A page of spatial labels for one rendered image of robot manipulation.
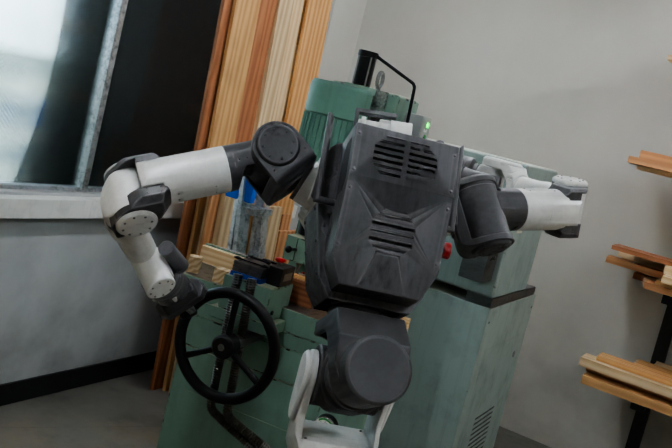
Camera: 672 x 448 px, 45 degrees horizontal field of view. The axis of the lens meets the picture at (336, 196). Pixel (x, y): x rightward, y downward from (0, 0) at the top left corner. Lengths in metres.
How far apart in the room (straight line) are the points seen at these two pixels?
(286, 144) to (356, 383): 0.47
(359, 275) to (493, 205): 0.37
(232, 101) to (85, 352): 1.28
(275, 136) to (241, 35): 2.26
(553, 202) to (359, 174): 0.51
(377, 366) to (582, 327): 3.15
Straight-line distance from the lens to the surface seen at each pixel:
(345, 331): 1.40
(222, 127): 3.74
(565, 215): 1.81
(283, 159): 1.51
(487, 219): 1.65
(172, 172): 1.53
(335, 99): 2.18
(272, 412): 2.23
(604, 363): 3.98
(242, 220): 3.13
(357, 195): 1.43
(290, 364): 2.18
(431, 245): 1.46
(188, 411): 2.35
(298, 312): 2.15
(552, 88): 4.48
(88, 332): 3.73
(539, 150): 4.46
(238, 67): 3.77
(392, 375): 1.35
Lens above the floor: 1.44
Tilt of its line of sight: 6 degrees down
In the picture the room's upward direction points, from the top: 14 degrees clockwise
